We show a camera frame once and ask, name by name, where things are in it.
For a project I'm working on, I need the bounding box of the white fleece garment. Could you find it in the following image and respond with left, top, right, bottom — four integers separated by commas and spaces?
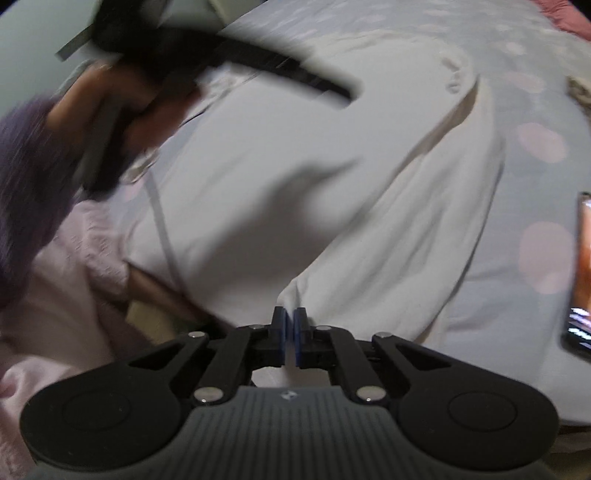
127, 30, 505, 340

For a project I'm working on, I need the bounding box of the person left hand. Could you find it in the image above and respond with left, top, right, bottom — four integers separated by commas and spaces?
46, 62, 201, 155

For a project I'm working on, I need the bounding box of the purple fuzzy left sleeve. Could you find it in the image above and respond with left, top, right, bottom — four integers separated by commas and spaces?
1, 96, 81, 309

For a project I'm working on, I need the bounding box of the polka dot bed sheet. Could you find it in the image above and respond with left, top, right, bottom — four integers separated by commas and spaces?
59, 0, 591, 425

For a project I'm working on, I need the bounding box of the smartphone with lit screen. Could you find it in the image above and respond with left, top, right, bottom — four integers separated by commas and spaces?
561, 192, 591, 361

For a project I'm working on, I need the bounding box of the pink pillow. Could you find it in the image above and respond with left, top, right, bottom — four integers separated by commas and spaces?
533, 0, 590, 40

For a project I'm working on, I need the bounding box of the taupe thin garment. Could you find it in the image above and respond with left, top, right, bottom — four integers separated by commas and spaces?
566, 76, 591, 110

